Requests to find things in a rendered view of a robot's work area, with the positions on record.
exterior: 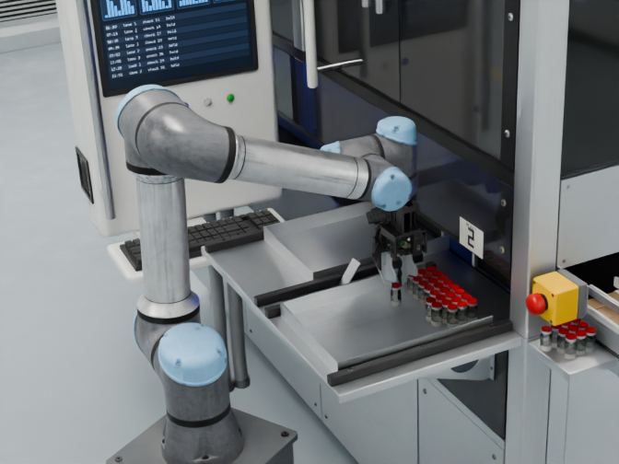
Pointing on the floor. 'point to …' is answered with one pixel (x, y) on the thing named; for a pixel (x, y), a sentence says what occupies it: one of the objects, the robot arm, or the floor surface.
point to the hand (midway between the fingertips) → (393, 280)
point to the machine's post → (534, 214)
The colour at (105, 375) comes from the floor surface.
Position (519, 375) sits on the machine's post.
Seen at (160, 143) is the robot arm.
